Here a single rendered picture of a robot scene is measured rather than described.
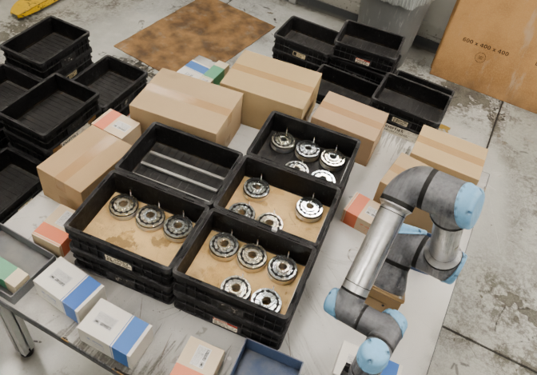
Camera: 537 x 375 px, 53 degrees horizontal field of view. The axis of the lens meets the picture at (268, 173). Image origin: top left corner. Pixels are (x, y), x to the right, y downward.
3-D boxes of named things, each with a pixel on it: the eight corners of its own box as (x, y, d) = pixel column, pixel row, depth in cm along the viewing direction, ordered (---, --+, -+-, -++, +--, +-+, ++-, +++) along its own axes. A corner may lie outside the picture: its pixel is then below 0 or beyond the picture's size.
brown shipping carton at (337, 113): (379, 138, 259) (389, 113, 248) (365, 166, 245) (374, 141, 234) (323, 116, 266) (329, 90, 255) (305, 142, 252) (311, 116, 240)
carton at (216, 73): (218, 69, 273) (219, 60, 269) (228, 73, 271) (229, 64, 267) (192, 94, 257) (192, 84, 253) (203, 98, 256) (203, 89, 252)
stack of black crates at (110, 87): (113, 98, 342) (107, 53, 317) (152, 117, 335) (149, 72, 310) (69, 134, 316) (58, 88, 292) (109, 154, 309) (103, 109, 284)
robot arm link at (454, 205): (426, 243, 189) (437, 159, 144) (467, 263, 183) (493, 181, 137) (410, 272, 185) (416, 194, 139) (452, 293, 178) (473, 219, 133)
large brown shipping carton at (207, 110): (240, 126, 254) (243, 93, 240) (214, 168, 234) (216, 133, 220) (164, 101, 261) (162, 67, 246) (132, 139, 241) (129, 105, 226)
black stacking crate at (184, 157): (241, 174, 218) (244, 154, 210) (209, 226, 199) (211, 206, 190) (155, 142, 225) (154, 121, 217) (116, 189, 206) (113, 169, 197)
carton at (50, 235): (64, 216, 208) (61, 203, 202) (89, 229, 205) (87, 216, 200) (35, 245, 197) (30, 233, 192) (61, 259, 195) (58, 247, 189)
